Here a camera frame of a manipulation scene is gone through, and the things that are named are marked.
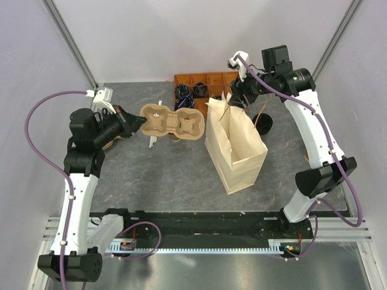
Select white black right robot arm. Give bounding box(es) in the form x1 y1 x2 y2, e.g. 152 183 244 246
227 45 362 238

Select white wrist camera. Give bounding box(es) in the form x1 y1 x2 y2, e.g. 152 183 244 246
86 87 116 114
227 51 249 82

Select kraft paper bag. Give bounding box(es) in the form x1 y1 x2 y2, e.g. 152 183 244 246
205 94 268 195

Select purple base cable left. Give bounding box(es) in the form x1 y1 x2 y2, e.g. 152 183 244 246
102 221 163 260

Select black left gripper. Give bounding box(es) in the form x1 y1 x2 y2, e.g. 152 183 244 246
93 104 146 147

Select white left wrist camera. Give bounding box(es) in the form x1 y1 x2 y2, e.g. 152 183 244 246
86 87 116 114

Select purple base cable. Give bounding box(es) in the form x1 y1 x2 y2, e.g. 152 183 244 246
102 221 163 260
279 214 320 262

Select orange compartment tray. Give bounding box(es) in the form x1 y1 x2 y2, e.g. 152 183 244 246
174 71 238 118

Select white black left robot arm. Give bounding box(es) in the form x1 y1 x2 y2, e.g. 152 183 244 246
37 105 147 282

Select brown black coiled band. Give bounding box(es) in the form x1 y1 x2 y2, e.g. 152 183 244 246
192 82 209 98

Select dark coiled band left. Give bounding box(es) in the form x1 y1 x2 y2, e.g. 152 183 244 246
175 83 191 99

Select brown pulp cup carrier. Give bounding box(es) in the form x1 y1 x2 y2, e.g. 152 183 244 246
140 103 205 140
102 136 123 150

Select black lid stack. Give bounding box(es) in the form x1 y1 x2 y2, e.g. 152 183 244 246
252 113 273 135

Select single paper cup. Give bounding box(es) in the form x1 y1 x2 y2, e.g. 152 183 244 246
168 134 181 142

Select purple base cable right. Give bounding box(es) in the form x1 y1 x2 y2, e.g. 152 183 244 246
279 214 320 262

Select white straw pack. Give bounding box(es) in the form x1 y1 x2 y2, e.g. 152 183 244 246
149 100 163 149

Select white slotted cable duct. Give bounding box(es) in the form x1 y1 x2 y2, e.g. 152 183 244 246
106 240 302 255

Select blue striped coiled band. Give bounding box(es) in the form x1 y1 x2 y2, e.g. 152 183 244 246
174 95 195 111

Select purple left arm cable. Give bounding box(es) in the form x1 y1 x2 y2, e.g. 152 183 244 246
24 89 91 290

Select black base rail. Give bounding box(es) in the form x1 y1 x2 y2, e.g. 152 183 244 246
122 211 313 248

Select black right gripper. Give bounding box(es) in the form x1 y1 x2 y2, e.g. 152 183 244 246
227 64 274 110

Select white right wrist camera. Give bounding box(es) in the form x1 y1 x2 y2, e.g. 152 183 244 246
227 51 249 82

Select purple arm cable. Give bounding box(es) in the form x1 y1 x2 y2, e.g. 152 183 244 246
24 89 91 290
234 53 363 227

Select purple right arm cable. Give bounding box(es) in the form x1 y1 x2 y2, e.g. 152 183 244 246
234 53 363 227

